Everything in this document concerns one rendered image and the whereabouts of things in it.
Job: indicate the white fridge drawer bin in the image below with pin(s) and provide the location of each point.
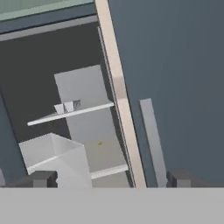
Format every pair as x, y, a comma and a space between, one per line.
43, 148

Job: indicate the beige side panel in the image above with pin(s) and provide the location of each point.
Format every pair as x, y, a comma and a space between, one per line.
112, 58

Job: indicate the grey fridge shelf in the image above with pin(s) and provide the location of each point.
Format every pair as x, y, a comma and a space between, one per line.
108, 157

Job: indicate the white fridge shelf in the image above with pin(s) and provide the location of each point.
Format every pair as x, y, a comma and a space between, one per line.
73, 113

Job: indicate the pale green cupboard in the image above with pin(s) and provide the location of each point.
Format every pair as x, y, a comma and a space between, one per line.
29, 7

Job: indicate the blue-grey fridge door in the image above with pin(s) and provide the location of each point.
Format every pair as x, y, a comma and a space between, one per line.
175, 58

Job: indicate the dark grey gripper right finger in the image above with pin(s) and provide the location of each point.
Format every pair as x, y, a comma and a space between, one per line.
179, 178

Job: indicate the dark fridge body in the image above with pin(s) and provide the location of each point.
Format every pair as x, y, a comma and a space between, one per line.
29, 73

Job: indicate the white ice cube tray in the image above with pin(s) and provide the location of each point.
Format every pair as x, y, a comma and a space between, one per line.
68, 107

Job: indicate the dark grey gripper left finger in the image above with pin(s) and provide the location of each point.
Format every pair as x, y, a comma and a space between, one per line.
43, 178

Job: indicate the small yellow object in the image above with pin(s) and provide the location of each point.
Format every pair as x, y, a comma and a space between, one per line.
99, 143

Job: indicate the blue-grey freezer door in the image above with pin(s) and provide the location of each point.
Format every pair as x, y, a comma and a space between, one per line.
8, 140

